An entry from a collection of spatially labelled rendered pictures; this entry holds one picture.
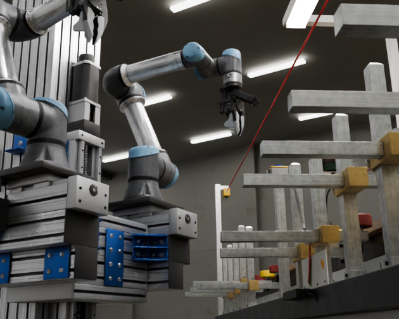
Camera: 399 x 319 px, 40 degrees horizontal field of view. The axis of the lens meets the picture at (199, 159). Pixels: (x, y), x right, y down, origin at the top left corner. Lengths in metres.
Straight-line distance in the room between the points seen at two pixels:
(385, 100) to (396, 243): 0.37
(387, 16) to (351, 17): 0.05
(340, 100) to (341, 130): 0.59
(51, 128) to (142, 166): 0.48
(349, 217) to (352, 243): 0.07
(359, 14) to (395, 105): 0.29
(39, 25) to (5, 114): 0.44
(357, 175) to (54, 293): 0.92
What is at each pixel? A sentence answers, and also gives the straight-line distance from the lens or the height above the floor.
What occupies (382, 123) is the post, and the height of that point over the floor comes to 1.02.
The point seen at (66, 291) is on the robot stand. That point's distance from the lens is 1.67.
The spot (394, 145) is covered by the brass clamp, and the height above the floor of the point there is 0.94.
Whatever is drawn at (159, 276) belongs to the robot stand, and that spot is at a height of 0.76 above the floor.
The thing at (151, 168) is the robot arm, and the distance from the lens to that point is 2.06.
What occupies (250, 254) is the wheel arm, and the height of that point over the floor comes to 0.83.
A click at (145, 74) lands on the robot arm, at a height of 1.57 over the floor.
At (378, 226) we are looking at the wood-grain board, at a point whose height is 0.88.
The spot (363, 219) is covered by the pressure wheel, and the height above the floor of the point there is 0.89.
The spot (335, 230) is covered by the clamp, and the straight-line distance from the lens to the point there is 1.64.
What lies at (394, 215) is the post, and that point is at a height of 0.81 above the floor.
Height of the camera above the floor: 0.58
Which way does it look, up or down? 18 degrees up
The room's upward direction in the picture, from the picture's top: 1 degrees counter-clockwise
